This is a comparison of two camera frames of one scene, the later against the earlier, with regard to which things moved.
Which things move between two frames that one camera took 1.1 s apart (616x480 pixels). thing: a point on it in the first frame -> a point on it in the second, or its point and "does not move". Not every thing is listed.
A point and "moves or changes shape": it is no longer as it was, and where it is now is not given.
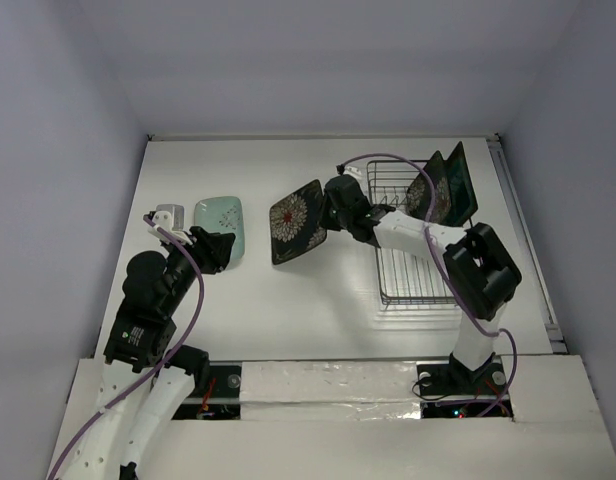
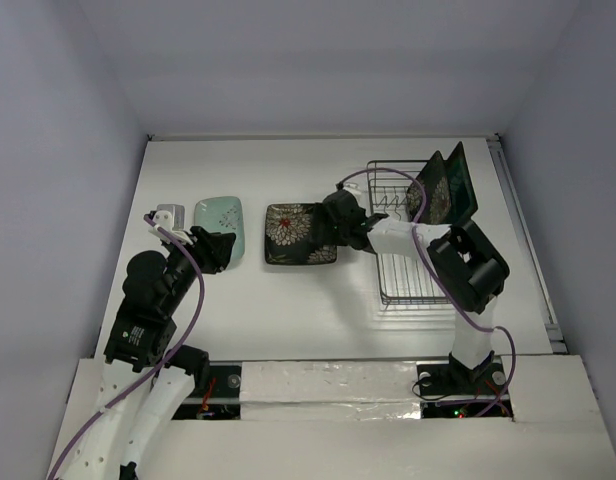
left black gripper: x=212 y=247 does not move
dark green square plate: x=463 y=199 does not move
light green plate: x=222 y=214 does not move
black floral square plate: x=296 y=223 moves or changes shape
